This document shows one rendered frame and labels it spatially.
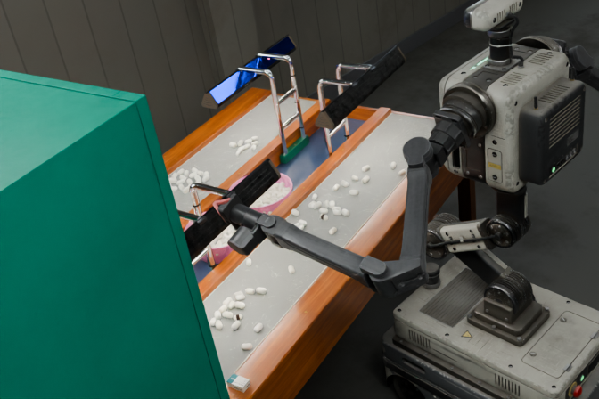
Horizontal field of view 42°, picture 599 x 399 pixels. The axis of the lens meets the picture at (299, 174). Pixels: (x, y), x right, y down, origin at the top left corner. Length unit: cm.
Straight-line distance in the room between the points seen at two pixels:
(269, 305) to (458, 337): 67
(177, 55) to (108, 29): 48
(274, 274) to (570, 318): 104
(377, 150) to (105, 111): 191
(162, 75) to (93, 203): 296
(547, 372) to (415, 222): 92
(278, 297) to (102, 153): 122
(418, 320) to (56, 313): 160
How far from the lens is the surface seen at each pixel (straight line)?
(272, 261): 280
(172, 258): 179
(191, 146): 359
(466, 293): 297
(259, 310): 261
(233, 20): 460
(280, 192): 316
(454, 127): 214
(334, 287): 260
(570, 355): 277
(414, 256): 190
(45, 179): 149
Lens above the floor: 243
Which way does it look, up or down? 31 degrees down
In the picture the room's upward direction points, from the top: 10 degrees counter-clockwise
